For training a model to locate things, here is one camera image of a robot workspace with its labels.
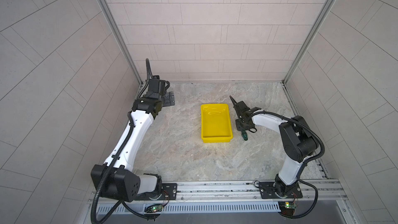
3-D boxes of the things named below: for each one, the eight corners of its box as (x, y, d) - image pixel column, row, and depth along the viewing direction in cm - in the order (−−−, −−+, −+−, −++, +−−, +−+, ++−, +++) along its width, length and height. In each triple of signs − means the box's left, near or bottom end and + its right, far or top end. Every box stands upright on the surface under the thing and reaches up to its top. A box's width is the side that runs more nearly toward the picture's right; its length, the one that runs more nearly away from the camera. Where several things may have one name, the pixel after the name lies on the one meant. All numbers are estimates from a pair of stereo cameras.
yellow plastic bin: (200, 142, 88) (199, 138, 83) (201, 108, 104) (201, 102, 99) (231, 142, 88) (233, 138, 83) (228, 108, 104) (229, 102, 99)
